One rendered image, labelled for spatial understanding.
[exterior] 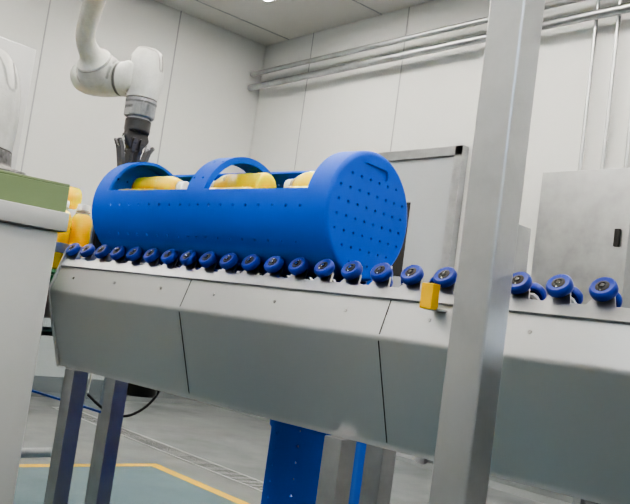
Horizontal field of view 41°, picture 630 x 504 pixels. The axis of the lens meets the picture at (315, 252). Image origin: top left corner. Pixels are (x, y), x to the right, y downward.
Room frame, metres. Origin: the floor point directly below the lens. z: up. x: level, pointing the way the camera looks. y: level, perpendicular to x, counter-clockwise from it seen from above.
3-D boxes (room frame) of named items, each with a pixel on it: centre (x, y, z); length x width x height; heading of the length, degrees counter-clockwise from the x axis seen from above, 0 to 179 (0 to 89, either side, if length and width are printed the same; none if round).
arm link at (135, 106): (2.38, 0.56, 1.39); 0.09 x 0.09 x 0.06
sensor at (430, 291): (1.50, -0.23, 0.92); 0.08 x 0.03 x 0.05; 137
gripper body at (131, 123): (2.38, 0.56, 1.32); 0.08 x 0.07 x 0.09; 137
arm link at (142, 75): (2.39, 0.57, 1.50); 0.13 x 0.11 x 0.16; 70
